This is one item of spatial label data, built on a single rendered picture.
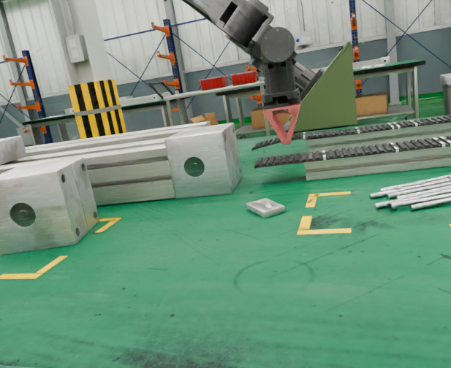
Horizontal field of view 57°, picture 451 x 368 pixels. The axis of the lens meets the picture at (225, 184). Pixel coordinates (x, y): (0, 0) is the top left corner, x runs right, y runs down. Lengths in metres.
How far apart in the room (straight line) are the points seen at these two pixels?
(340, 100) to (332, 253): 0.76
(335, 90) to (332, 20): 7.22
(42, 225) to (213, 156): 0.25
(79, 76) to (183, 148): 3.66
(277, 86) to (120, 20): 8.79
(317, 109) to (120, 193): 0.62
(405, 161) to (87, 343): 0.49
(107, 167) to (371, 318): 0.50
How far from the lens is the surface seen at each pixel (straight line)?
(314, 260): 0.39
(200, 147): 0.62
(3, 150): 0.84
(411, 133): 0.85
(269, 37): 0.74
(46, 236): 0.56
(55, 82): 10.50
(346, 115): 1.13
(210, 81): 3.86
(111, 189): 0.69
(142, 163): 0.67
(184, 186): 0.64
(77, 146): 0.93
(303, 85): 1.25
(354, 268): 0.37
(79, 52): 4.15
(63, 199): 0.54
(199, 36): 8.84
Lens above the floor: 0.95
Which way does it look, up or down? 14 degrees down
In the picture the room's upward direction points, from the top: 9 degrees counter-clockwise
